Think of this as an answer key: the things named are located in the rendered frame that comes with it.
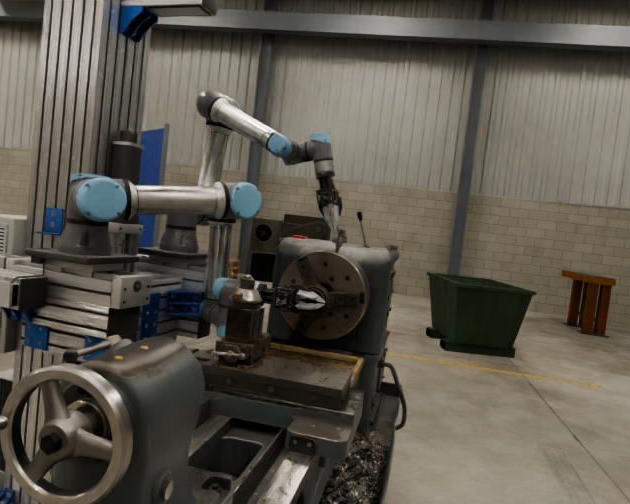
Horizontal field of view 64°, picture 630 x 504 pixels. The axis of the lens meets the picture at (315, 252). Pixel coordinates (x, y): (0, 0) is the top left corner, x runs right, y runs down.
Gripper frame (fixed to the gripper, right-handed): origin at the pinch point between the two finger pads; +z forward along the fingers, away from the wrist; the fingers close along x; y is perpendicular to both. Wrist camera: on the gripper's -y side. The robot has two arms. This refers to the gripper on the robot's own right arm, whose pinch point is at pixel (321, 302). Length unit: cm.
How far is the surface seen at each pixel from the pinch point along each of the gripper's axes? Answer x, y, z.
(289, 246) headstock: 14.9, -31.6, -21.3
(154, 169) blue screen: 71, -420, -315
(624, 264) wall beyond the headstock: 17, -1031, 439
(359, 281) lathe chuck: 6.8, -15.0, 9.4
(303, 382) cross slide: -11.1, 48.0, 7.5
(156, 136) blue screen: 112, -422, -318
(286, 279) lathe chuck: 4.0, -14.8, -16.4
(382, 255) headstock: 15.9, -32.7, 14.6
